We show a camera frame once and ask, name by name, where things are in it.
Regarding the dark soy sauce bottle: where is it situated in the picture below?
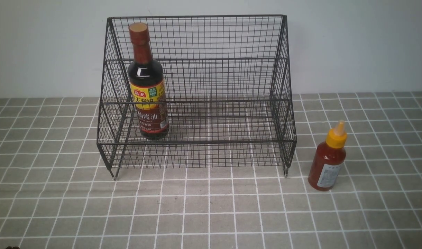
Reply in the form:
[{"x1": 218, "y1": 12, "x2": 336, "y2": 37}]
[{"x1": 128, "y1": 22, "x2": 169, "y2": 141}]

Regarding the red chili sauce bottle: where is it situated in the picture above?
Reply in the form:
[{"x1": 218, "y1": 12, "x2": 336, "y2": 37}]
[{"x1": 308, "y1": 120, "x2": 347, "y2": 191}]

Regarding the grey checkered tablecloth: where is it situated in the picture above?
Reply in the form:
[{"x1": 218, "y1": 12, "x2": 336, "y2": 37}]
[{"x1": 0, "y1": 92, "x2": 422, "y2": 249}]

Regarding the black wire mesh shelf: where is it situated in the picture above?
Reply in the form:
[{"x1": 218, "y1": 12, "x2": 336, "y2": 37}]
[{"x1": 96, "y1": 14, "x2": 297, "y2": 179}]

